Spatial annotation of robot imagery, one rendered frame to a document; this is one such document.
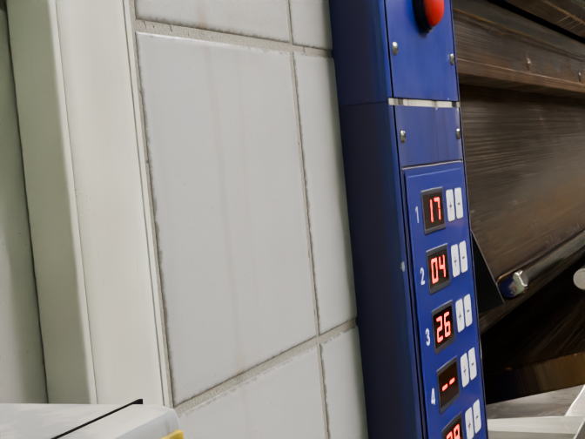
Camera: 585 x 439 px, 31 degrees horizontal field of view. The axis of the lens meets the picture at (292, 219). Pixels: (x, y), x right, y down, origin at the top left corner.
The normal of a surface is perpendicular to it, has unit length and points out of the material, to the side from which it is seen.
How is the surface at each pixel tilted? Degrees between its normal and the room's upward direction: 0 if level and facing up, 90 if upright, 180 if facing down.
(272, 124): 90
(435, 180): 90
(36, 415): 0
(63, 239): 90
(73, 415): 0
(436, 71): 90
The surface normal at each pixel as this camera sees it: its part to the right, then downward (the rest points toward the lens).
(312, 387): 0.91, -0.07
